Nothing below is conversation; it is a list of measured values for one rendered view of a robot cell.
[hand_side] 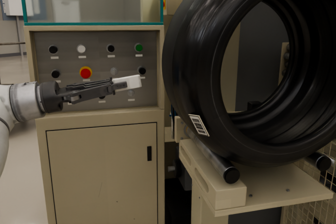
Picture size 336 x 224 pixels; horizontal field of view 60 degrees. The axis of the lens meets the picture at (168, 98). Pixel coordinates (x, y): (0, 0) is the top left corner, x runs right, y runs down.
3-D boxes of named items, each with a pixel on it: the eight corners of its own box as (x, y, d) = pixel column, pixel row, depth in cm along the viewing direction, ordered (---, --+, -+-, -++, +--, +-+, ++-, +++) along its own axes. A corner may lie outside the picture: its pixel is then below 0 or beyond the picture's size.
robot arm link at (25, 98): (17, 80, 71) (42, 76, 73) (27, 115, 74) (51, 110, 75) (6, 88, 63) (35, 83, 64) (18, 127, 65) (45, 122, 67)
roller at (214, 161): (197, 123, 108) (196, 134, 109) (185, 123, 107) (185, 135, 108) (241, 168, 75) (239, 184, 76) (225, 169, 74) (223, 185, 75)
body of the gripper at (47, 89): (35, 87, 64) (77, 79, 66) (41, 80, 72) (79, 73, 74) (43, 118, 67) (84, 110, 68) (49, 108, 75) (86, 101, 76)
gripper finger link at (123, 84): (105, 84, 71) (106, 87, 69) (126, 80, 72) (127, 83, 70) (107, 90, 72) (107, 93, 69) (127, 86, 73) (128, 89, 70)
